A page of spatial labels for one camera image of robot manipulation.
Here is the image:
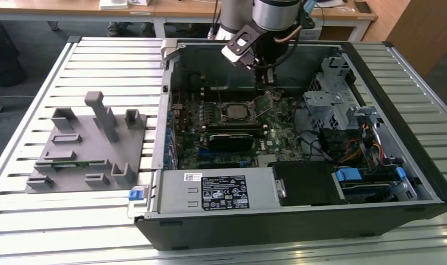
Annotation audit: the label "metal socket cover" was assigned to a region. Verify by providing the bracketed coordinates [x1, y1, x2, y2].
[249, 89, 281, 118]

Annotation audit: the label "silver CPU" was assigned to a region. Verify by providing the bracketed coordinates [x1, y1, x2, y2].
[225, 104, 251, 118]

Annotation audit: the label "CPU socket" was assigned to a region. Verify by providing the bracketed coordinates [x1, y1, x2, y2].
[217, 101, 259, 124]

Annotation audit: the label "black RAM slot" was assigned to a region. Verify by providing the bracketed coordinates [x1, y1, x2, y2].
[204, 93, 257, 102]
[202, 87, 257, 95]

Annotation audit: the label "wooden desk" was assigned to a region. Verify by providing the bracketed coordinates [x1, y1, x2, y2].
[0, 0, 157, 31]
[152, 0, 379, 42]

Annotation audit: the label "metal drive cage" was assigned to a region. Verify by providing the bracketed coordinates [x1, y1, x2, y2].
[301, 56, 360, 130]

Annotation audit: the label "green motherboard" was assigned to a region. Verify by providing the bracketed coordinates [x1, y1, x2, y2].
[169, 88, 307, 169]

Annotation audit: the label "black installed RAM stick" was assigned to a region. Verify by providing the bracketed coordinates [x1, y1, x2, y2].
[207, 124, 267, 133]

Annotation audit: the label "silver chipset heatsink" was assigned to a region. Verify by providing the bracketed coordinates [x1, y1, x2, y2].
[257, 154, 276, 167]

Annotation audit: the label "wooden cabinet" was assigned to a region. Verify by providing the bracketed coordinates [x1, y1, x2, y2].
[363, 0, 447, 78]

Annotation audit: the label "seated person's legs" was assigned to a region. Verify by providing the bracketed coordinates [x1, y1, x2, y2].
[106, 22, 153, 36]

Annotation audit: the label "blue disk carrier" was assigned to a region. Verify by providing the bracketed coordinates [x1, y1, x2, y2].
[335, 167, 363, 183]

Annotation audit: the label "grey power supply unit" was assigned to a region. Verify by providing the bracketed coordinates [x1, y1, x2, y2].
[148, 167, 283, 215]

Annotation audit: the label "grey parts rack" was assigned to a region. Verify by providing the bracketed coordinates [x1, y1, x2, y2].
[25, 91, 148, 194]

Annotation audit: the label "blue case latch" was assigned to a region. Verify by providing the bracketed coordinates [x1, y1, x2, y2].
[129, 186, 146, 201]

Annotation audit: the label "black PC case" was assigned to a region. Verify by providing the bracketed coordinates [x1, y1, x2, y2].
[133, 38, 447, 251]

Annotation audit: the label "green RAM stick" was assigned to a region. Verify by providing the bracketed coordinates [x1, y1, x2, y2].
[52, 160, 93, 168]

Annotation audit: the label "black bin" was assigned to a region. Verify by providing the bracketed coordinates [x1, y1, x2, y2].
[0, 22, 28, 88]

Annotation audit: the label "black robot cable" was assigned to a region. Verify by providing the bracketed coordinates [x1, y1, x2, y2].
[259, 38, 300, 70]

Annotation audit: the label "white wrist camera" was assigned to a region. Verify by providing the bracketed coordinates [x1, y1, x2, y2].
[221, 24, 264, 67]

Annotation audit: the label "wire locking lever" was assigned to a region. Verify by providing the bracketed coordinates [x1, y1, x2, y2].
[216, 80, 225, 108]

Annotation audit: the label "grey case release handle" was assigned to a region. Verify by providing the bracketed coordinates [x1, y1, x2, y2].
[160, 38, 180, 60]

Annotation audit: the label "coloured wire bundle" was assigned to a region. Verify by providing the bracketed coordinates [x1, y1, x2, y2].
[340, 123, 388, 166]

